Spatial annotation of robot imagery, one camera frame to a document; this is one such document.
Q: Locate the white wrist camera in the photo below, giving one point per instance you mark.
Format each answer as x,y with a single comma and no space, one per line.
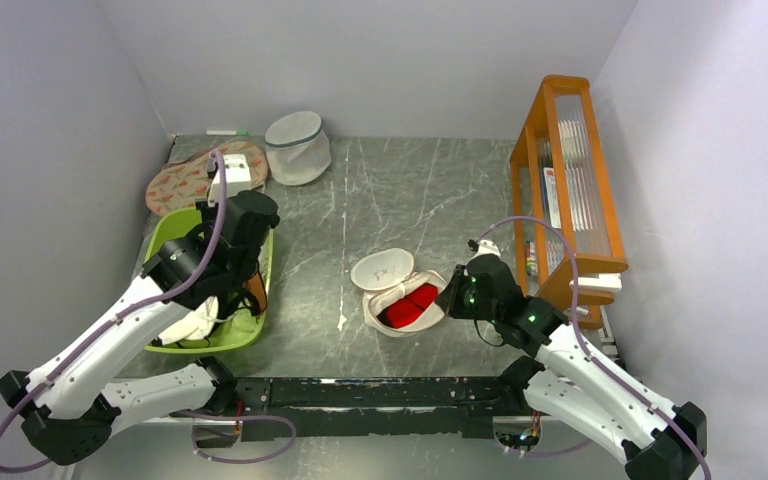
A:
237,175
483,247

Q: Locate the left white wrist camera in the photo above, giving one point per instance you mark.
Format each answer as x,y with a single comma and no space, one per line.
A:
237,175

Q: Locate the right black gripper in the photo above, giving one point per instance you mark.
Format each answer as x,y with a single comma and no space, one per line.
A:
449,300

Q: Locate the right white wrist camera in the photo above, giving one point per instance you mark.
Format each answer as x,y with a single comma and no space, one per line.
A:
483,247

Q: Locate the orange wooden rack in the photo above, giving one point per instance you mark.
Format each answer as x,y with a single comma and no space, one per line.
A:
559,174

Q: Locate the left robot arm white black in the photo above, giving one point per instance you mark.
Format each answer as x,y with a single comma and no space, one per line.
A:
71,405

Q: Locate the white mesh laundry bag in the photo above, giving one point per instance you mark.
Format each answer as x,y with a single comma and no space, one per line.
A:
297,148

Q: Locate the white bras in basin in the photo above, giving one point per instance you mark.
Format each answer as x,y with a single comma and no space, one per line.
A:
202,322

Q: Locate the green plastic basin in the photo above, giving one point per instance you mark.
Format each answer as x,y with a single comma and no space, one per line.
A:
243,330

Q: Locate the orange bra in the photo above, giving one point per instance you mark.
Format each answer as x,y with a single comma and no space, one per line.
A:
255,288

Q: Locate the beige mesh laundry bag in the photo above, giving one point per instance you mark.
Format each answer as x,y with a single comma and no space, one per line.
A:
388,275

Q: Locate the green white marker pen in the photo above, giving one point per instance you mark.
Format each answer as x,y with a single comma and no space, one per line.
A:
216,132

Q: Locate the red bra in bag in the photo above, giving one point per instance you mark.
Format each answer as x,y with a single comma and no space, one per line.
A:
414,311

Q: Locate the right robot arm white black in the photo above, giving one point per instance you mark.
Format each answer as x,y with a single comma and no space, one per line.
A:
563,376

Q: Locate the floral patterned fabric pad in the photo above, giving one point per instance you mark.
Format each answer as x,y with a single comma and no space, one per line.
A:
180,184

